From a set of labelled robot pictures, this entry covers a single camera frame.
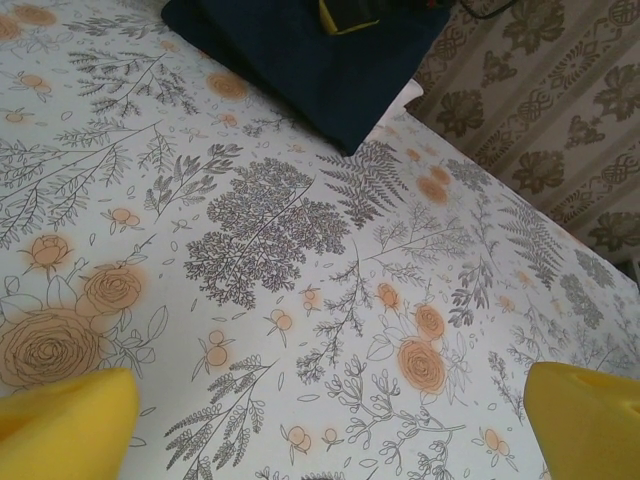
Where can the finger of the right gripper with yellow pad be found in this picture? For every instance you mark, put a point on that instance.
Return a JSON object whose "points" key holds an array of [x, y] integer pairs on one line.
{"points": [[350, 15]]}

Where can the floral tablecloth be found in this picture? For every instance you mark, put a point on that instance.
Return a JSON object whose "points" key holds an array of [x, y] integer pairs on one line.
{"points": [[300, 250]]}

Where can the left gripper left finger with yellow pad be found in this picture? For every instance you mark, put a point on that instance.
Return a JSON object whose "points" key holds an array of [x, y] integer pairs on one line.
{"points": [[60, 430]]}

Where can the navy blue t-shirt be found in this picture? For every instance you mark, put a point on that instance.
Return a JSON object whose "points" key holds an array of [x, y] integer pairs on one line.
{"points": [[325, 75]]}

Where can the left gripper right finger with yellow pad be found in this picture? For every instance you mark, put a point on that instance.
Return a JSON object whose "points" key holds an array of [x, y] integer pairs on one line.
{"points": [[590, 430]]}

